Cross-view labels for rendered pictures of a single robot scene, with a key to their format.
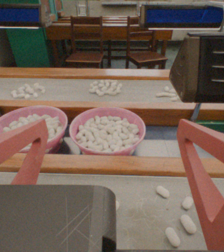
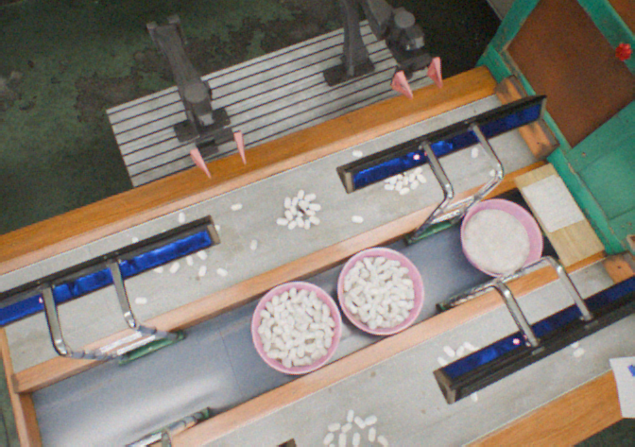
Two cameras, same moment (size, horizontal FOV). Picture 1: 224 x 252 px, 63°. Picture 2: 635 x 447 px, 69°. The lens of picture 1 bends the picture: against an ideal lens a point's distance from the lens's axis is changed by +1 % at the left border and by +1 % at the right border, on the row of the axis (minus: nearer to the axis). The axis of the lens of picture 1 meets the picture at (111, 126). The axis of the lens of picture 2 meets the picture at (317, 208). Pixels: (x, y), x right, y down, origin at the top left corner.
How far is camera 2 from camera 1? 1.20 m
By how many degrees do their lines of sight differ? 70
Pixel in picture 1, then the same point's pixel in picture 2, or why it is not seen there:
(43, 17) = (438, 374)
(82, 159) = (297, 270)
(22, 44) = not seen: outside the picture
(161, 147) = (234, 355)
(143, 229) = (230, 241)
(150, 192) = (231, 270)
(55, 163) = (316, 255)
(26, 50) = not seen: outside the picture
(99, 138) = (300, 310)
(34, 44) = not seen: outside the picture
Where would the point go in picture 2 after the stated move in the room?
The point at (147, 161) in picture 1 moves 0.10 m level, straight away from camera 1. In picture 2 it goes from (239, 292) to (243, 326)
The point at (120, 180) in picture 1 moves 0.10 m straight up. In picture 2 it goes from (258, 270) to (256, 264)
